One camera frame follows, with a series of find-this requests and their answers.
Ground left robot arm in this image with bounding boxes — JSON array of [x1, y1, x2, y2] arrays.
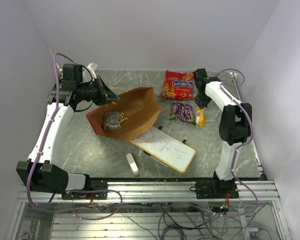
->
[[16, 62, 120, 199]]

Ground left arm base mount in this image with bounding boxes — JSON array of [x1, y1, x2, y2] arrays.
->
[[61, 178, 108, 200]]

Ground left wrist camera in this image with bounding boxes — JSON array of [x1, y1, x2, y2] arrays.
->
[[82, 62, 98, 82]]

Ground yellow candy packet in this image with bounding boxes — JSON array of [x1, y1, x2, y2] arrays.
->
[[118, 111, 128, 123], [195, 107, 205, 127]]

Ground red candy snack bag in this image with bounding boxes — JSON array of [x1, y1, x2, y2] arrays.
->
[[159, 70, 194, 101]]

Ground red paper bag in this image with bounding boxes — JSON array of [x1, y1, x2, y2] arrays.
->
[[86, 87, 162, 141]]

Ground small whiteboard orange frame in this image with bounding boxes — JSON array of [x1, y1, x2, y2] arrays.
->
[[130, 126, 196, 173]]

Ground purple candy packet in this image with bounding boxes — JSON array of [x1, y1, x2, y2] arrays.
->
[[169, 103, 182, 120], [179, 104, 196, 125]]

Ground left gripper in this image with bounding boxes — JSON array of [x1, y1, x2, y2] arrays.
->
[[78, 75, 121, 106]]

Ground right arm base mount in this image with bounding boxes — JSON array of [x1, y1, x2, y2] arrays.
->
[[189, 178, 239, 199]]

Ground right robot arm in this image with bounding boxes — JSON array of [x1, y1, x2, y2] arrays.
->
[[194, 68, 253, 198]]

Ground aluminium rail frame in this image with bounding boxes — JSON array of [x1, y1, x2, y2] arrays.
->
[[9, 179, 290, 240]]

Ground white marker eraser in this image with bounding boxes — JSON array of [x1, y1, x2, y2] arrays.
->
[[126, 153, 139, 176]]

